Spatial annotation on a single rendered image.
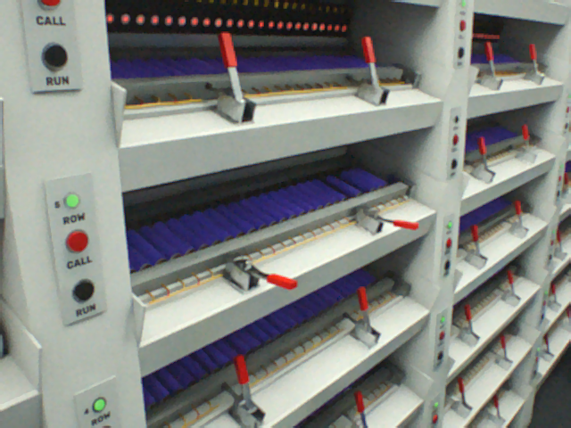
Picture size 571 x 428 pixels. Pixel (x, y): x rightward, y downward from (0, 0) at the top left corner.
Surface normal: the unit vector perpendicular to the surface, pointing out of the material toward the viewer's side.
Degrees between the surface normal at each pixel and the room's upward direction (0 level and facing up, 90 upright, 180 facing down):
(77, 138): 90
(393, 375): 90
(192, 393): 19
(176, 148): 109
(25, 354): 90
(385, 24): 90
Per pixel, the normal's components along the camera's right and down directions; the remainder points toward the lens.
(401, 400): 0.23, -0.85
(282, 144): 0.71, 0.48
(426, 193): -0.66, 0.22
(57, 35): 0.75, 0.17
